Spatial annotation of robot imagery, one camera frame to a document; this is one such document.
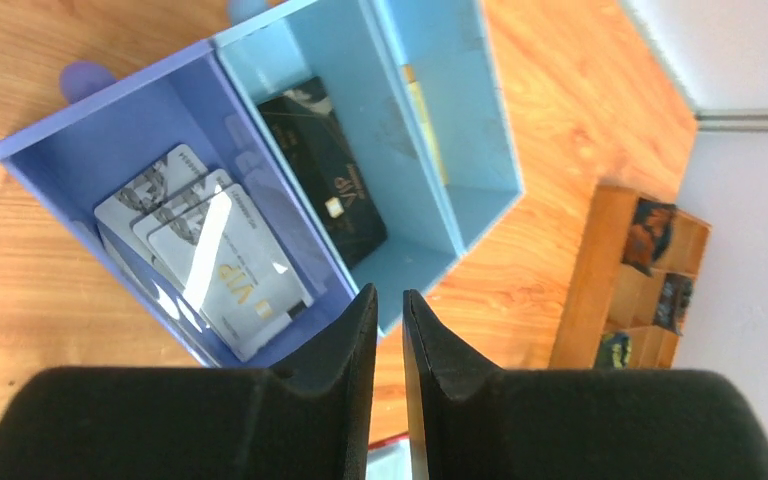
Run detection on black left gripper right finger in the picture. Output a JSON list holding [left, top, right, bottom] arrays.
[[403, 290, 768, 479]]

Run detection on white magnetic stripe card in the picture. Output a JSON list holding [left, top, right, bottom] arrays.
[[220, 300, 308, 361]]

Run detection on black item in box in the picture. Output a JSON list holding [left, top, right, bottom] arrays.
[[258, 77, 387, 268]]

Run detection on white membership card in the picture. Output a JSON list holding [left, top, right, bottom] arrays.
[[94, 144, 208, 276]]

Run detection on wooden compartment tray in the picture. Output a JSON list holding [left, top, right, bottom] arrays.
[[549, 185, 711, 369]]

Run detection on red leather card holder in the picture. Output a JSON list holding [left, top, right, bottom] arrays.
[[365, 432, 412, 480]]

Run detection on gold card in box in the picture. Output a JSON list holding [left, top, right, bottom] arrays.
[[402, 64, 449, 186]]

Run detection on silver VIP card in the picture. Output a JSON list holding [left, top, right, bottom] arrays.
[[148, 184, 313, 348]]

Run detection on blue compartment organizer box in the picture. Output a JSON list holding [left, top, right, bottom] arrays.
[[0, 1, 523, 367]]

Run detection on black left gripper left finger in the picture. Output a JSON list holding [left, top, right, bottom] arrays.
[[0, 285, 378, 479]]

